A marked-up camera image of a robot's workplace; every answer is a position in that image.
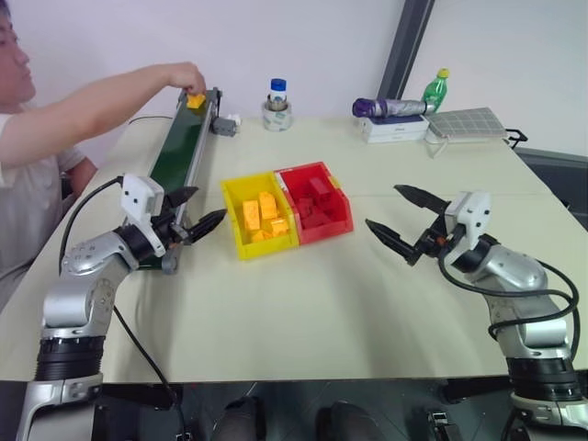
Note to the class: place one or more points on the person in white shirt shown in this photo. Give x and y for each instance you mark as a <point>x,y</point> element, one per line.
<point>27,206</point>

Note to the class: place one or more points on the yellow plastic bin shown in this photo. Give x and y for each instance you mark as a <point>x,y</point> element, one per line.
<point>232,216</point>

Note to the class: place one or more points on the grey checked pad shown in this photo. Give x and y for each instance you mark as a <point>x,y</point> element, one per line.
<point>466,121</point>

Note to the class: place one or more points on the white tape roll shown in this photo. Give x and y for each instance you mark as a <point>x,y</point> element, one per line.
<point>278,120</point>

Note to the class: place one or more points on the green plastic bottle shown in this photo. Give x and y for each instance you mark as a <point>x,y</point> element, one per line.
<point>435,92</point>

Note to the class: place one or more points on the person's right hand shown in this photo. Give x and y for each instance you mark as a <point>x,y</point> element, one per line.
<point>188,75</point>

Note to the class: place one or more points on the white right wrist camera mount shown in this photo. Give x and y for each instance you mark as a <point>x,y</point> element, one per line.
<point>473,213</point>

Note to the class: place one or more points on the green conveyor belt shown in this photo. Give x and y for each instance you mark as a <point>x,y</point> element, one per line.
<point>177,144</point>

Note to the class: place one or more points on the purple folded umbrella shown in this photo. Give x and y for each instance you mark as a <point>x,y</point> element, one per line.
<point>390,107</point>

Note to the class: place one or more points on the dark grey pillar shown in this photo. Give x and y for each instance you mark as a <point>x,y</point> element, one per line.
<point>406,46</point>

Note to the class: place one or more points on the red toy block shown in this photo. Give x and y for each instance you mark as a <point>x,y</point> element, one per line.
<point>319,186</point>
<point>319,221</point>
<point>305,205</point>

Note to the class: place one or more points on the white box with dark lid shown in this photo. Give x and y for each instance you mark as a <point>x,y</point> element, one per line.
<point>395,121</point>

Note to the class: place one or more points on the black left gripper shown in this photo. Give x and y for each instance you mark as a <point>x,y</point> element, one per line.
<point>171,227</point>

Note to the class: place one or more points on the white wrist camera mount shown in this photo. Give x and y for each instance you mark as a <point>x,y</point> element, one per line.
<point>138,195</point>
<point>473,213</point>

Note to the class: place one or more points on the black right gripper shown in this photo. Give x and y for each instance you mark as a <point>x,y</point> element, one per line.
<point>436,239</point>

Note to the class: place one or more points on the yellow toy block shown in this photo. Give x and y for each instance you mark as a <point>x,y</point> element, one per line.
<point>279,226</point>
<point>260,236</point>
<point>251,215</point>
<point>268,205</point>
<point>195,101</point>

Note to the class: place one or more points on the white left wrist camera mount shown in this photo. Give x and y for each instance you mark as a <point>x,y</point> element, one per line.
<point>138,195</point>

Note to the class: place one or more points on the person's right forearm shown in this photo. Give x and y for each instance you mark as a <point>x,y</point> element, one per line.
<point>92,117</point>

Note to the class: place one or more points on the red plastic bin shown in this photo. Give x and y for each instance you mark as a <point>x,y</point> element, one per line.
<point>342,209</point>

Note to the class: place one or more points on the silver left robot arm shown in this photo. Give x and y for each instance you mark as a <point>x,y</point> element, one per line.
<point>75,305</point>

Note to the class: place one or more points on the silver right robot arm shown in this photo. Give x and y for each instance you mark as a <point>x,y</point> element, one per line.
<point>514,275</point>

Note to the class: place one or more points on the white plug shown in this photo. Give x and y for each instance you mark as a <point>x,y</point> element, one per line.
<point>235,118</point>

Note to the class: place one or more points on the white bottle with blue cap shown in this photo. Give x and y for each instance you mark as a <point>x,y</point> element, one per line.
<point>278,92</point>

